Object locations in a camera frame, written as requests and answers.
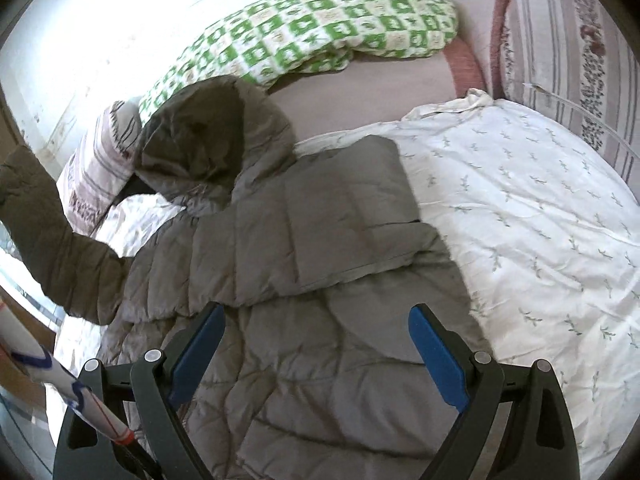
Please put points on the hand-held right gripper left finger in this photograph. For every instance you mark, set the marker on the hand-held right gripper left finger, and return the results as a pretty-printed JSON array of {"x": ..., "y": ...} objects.
[{"x": 197, "y": 355}]

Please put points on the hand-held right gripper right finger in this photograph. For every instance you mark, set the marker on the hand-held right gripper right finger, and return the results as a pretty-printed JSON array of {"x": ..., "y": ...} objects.
[{"x": 440, "y": 355}]

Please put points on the grey-brown puffer jacket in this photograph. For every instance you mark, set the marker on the grey-brown puffer jacket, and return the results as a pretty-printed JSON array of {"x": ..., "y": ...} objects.
[{"x": 300, "y": 260}]

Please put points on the white leaf-print duvet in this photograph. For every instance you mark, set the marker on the white leaf-print duvet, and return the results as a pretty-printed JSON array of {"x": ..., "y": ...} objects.
[{"x": 525, "y": 240}]

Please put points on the white blue-printed tube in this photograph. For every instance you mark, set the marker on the white blue-printed tube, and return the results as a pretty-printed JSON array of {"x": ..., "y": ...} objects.
[{"x": 30, "y": 345}]

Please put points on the striped floral bolster pillow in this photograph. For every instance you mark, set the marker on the striped floral bolster pillow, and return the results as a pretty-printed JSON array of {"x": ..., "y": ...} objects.
[{"x": 95, "y": 160}]

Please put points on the striped floral chair cushion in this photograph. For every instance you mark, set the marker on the striped floral chair cushion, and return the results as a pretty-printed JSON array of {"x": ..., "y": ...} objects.
[{"x": 565, "y": 60}]

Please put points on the green checkered pillow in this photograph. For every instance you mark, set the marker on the green checkered pillow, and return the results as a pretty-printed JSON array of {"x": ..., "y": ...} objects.
[{"x": 300, "y": 25}]

